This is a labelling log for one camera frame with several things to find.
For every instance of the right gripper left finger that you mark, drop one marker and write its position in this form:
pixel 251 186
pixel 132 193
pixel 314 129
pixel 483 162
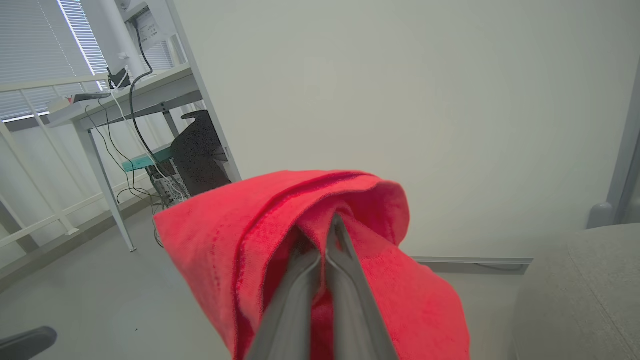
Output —
pixel 290 310

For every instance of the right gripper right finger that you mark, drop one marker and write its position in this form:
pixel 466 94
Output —
pixel 352 300

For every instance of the red garment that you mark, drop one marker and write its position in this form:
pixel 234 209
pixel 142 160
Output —
pixel 225 235

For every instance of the computer tower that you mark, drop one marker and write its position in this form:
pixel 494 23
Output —
pixel 172 187

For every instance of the black office chair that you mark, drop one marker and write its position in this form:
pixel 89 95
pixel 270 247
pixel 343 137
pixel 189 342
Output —
pixel 197 155

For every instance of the white partition panel grey legs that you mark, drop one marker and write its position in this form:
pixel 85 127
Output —
pixel 400 100

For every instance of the teal shelf board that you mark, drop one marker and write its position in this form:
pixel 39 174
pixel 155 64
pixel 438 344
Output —
pixel 142 161

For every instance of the grey fabric sofa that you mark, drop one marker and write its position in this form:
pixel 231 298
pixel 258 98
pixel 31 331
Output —
pixel 580 300

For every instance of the white desk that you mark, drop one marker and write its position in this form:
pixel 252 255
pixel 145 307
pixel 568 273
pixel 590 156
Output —
pixel 150 90

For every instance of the black chair base leg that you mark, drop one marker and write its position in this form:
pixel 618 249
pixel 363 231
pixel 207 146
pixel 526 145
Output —
pixel 25 342

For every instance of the black power adapter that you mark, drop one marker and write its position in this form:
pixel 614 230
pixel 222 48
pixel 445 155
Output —
pixel 118 78

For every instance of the white monitor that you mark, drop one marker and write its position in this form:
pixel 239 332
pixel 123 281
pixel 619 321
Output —
pixel 150 27

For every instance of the white round pillar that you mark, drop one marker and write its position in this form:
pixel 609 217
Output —
pixel 122 35

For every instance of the white window blinds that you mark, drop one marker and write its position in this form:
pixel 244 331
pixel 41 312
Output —
pixel 30 45

